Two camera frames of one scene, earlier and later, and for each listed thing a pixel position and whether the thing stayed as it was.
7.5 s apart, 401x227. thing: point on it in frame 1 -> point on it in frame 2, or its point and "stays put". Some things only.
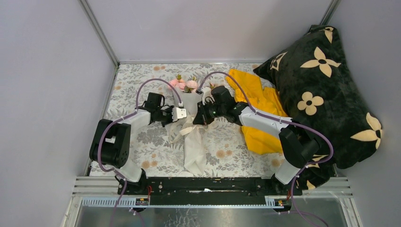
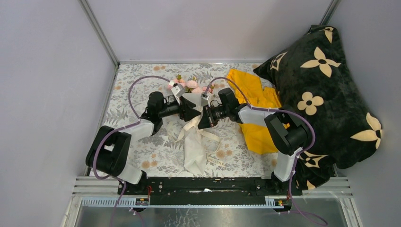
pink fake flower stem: [178, 83] stays put
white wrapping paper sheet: [195, 135] stays put
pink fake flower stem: [190, 85] stays put
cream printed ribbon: [180, 127] -> [194, 123]
